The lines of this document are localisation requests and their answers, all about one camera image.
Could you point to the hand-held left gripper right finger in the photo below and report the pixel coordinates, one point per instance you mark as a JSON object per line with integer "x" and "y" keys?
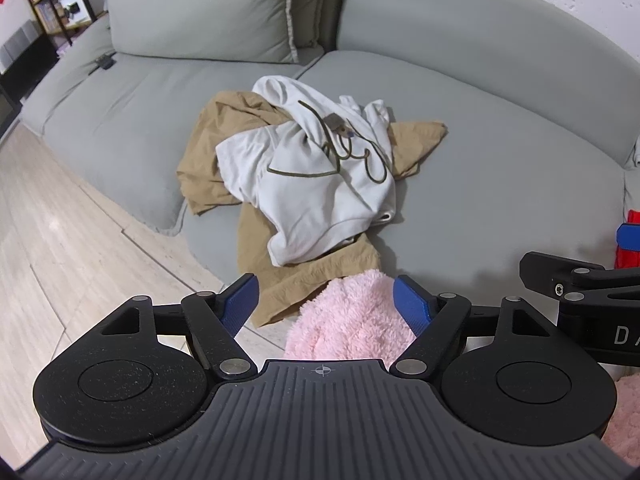
{"x": 412, "y": 305}

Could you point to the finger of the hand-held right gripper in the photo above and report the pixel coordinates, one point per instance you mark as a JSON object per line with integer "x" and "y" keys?
{"x": 575, "y": 275}

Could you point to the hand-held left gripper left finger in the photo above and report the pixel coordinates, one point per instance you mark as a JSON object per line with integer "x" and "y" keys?
{"x": 239, "y": 302}

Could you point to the white hooded sweatshirt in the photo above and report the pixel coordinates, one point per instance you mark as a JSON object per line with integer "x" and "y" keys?
{"x": 320, "y": 195}

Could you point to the red garment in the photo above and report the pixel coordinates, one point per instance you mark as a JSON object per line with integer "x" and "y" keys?
{"x": 631, "y": 257}

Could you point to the grey sofa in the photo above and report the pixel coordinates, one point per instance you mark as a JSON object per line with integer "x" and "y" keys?
{"x": 500, "y": 160}

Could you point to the tan garment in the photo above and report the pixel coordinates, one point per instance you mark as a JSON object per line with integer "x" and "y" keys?
{"x": 210, "y": 160}

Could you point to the small black device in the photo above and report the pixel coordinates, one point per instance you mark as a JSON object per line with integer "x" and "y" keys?
{"x": 105, "y": 62}

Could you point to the grey back cushion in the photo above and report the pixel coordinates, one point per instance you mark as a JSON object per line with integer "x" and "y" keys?
{"x": 200, "y": 5}
{"x": 312, "y": 5}

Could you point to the dark low cabinet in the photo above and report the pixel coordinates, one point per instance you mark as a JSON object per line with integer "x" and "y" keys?
{"x": 30, "y": 77}

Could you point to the grey ribbed box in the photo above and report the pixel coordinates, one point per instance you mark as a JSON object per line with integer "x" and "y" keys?
{"x": 20, "y": 42}

